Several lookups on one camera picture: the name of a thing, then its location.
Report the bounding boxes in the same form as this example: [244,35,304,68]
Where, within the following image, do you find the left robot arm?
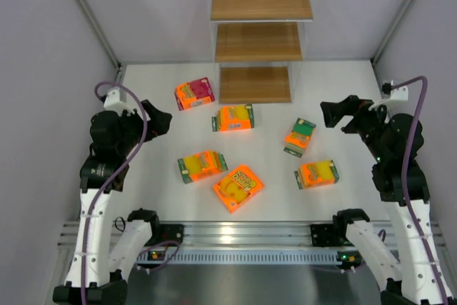
[53,100,172,304]

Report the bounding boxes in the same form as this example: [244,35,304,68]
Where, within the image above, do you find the pink orange sponge box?
[174,77,215,111]

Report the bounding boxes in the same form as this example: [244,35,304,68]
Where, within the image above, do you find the green top sponge pack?
[283,118,316,158]

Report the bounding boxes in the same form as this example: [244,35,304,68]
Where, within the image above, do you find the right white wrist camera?
[368,81,408,111]

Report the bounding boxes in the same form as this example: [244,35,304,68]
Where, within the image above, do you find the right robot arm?
[320,95,456,304]

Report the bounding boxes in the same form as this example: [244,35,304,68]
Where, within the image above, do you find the orange flat scrub box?
[213,164,265,214]

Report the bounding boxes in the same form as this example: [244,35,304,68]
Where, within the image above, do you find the white wire wooden shelf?
[207,0,314,104]

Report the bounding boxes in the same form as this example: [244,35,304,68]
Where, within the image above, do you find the yellow sponge pack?
[178,150,228,184]
[294,159,340,189]

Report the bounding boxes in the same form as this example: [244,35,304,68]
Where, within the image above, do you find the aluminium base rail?
[56,219,447,266]

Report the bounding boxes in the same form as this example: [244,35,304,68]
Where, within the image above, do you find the orange green sponge pack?
[211,104,255,132]

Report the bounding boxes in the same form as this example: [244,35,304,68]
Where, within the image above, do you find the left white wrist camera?
[104,87,134,116]

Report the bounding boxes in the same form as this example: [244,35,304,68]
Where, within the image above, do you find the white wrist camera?
[104,87,134,116]
[368,81,408,111]

